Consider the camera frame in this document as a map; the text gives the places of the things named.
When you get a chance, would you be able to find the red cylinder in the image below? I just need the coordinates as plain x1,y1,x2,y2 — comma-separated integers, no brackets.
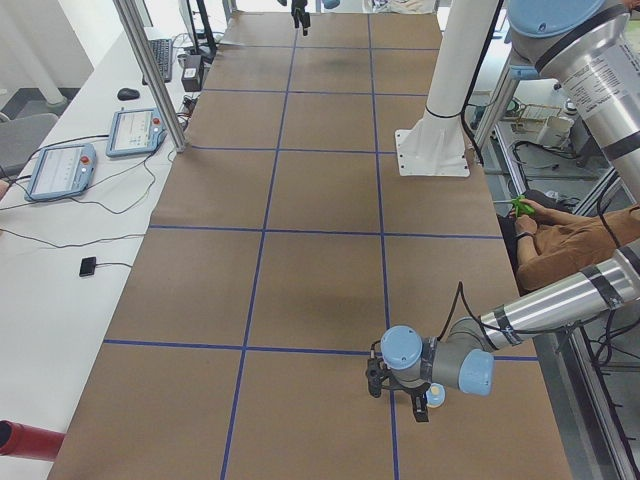
1,420,65,462

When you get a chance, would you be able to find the seated person brown shirt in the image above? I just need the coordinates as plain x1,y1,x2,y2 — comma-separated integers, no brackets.
497,190,639,294

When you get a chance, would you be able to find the aluminium frame post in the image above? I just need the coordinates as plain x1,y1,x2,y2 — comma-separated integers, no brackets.
113,0,186,153

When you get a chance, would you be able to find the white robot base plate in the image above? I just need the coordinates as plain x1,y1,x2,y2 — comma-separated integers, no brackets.
395,127,470,178

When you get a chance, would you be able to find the brown paper table mat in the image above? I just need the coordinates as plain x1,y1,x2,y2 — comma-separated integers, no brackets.
50,13,571,479

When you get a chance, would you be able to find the near teach pendant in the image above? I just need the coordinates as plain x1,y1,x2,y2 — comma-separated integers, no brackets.
24,143,97,202

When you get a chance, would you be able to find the far teach pendant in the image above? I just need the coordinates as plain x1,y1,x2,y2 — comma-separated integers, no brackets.
106,108,166,158

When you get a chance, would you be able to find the green handheld controller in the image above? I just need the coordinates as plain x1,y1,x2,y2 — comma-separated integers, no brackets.
510,196,535,218

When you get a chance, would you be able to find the black power adapter box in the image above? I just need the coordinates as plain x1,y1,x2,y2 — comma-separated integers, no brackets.
181,55,204,92

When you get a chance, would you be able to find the teach pendant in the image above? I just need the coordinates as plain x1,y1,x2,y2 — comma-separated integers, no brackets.
24,143,97,202
106,108,166,158

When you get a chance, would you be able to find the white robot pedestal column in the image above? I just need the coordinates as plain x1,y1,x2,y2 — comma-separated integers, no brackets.
424,0,503,123

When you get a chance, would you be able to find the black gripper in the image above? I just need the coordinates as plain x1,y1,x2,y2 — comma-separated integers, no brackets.
291,0,311,35
365,342,430,423

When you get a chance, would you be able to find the black keyboard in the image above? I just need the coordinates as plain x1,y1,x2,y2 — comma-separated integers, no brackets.
148,38,173,83

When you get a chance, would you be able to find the small black square device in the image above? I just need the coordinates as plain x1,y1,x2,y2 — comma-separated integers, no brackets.
79,256,97,278

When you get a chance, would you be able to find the black computer mouse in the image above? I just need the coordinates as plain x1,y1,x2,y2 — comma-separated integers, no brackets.
117,88,140,101

